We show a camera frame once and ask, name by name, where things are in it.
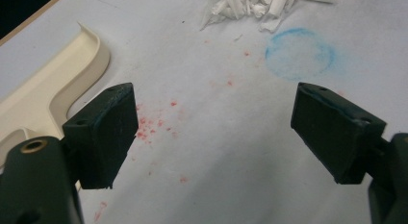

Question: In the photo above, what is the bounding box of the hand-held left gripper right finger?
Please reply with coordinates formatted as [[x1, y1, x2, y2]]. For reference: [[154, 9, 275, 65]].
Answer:
[[290, 82, 387, 186]]

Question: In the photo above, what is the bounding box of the cream plastic dustpan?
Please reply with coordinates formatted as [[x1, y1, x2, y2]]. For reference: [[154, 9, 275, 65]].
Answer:
[[0, 21, 112, 169]]

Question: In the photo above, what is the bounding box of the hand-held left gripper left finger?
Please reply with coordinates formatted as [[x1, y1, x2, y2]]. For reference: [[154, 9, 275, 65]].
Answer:
[[62, 82, 140, 190]]

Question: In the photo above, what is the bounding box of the pile of white paper scraps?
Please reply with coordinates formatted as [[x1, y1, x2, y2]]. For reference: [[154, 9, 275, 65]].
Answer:
[[199, 0, 337, 35]]

